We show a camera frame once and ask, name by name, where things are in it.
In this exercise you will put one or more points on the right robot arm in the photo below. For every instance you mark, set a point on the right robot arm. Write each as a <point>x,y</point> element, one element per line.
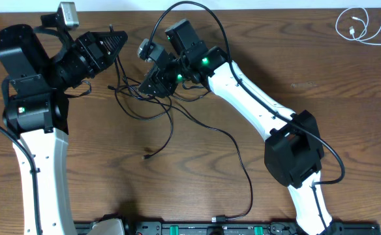
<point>293,152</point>

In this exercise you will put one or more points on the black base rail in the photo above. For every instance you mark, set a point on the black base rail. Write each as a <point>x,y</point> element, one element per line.
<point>280,228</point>

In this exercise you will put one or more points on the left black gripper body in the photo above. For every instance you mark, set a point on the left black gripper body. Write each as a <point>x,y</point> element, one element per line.
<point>92,53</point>

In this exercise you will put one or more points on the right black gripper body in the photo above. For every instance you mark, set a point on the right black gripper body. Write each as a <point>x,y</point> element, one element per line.
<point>167,79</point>

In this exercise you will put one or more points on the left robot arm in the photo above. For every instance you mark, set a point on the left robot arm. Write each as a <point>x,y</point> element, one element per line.
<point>42,63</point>

